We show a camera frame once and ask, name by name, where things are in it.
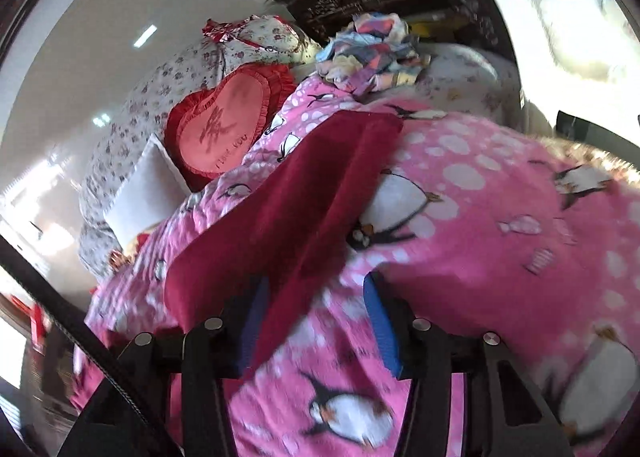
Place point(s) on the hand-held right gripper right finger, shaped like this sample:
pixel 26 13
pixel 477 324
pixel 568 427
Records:
pixel 382 322

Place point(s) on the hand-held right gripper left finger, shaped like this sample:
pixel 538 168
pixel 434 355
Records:
pixel 252 322

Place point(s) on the dark red knit garment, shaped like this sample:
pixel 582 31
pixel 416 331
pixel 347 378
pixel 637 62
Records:
pixel 300 197

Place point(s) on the pile of colourful clothes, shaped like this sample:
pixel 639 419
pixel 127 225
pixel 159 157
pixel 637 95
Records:
pixel 370 57

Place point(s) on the pink penguin print blanket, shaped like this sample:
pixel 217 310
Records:
pixel 500 237

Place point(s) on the plain white pillow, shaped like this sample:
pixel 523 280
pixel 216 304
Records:
pixel 145 192

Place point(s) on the red heart-shaped pillow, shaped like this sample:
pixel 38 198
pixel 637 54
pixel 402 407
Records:
pixel 225 122

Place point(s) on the white printed pillow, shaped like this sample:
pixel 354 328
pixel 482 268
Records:
pixel 465 72

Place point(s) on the floral pillow with red ruffle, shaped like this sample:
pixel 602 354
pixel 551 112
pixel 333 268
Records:
pixel 270 37

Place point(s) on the dark flat object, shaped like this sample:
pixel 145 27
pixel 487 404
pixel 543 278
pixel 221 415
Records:
pixel 595 124

